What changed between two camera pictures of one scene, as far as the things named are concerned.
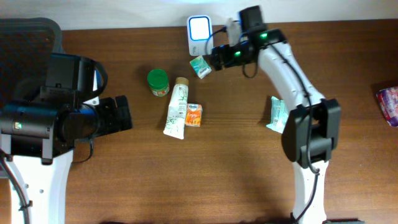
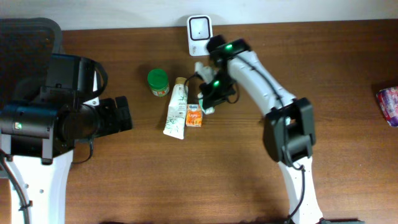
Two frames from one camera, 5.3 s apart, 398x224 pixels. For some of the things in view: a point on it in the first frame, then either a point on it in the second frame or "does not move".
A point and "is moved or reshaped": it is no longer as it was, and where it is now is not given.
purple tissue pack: x=388 y=98 does not move
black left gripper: x=113 y=119 does not move
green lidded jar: x=158 y=81 does not move
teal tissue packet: x=201 y=66 is moved or reshaped
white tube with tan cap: x=175 y=121 does not move
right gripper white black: x=227 y=51 to x=209 y=100
